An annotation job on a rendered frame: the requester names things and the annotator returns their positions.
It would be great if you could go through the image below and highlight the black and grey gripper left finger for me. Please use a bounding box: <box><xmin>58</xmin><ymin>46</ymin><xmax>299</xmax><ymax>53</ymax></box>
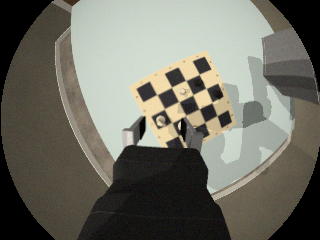
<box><xmin>122</xmin><ymin>116</ymin><xmax>146</xmax><ymax>149</ymax></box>

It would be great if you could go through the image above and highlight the white pawn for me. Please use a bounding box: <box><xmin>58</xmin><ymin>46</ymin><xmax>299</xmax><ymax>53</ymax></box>
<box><xmin>178</xmin><ymin>87</ymin><xmax>186</xmax><ymax>95</ymax></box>

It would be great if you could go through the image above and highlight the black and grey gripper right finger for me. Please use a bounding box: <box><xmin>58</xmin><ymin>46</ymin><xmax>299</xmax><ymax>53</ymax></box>
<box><xmin>180</xmin><ymin>118</ymin><xmax>204</xmax><ymax>152</ymax></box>

